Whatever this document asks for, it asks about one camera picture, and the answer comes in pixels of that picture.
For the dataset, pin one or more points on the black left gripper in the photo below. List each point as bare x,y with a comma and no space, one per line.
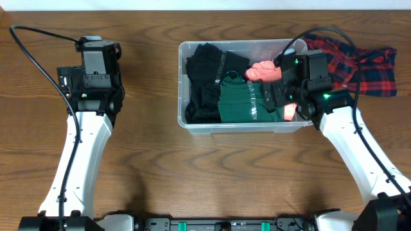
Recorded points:
63,79

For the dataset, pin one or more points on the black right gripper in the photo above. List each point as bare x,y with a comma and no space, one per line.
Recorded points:
280,86

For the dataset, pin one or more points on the pink garment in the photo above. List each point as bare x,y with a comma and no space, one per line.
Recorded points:
266,71

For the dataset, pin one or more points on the clear plastic storage container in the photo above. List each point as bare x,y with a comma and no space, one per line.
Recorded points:
255,51

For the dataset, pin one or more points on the dark green garment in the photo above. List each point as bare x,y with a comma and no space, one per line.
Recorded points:
242,101

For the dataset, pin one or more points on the red plaid flannel shirt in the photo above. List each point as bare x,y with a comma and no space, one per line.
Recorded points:
374,68

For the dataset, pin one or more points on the black trousers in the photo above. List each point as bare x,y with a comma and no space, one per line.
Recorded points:
201,70

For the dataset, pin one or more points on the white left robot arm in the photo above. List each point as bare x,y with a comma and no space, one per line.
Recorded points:
69,203

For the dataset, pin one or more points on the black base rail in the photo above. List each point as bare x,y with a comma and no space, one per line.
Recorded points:
280,223

